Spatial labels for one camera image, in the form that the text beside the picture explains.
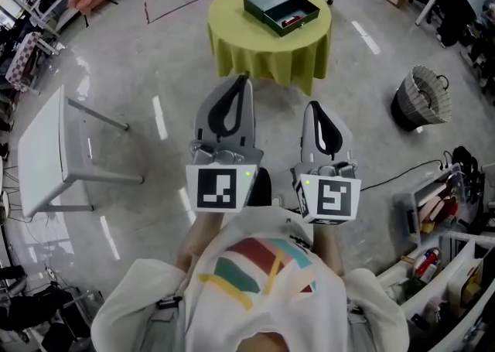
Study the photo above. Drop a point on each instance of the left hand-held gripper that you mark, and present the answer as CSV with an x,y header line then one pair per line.
x,y
222,192

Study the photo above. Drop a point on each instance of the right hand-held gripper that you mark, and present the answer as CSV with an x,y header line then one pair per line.
x,y
332,197

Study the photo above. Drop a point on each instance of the small red bottle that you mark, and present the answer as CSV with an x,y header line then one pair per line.
x,y
292,21

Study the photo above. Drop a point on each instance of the dark green box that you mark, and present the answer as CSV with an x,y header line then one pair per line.
x,y
270,4

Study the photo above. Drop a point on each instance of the person's left forearm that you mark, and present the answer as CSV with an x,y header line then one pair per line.
x,y
201,234

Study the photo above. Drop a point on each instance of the person's right forearm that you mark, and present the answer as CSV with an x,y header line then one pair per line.
x,y
328,246

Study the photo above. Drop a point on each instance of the red and white bottle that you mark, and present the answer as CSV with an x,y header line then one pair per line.
x,y
427,263

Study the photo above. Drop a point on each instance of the person's black shoe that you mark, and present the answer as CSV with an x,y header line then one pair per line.
x,y
260,188

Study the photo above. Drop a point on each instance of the round table with green cloth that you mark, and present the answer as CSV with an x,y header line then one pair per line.
x,y
267,52

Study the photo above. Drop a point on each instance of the woven basket with black liner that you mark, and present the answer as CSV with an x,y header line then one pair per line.
x,y
423,97

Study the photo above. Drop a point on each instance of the clear plastic storage bin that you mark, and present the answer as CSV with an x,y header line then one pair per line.
x,y
429,203

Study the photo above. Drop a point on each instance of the white rectangular table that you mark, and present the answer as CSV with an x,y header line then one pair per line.
x,y
42,149

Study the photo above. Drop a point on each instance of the person's white printed shirt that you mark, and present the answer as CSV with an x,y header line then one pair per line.
x,y
239,315

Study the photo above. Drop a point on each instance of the white storage shelf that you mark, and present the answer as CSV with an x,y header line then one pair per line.
x,y
444,296

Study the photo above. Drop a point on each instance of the checkered pink cloth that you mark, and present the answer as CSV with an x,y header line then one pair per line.
x,y
23,60

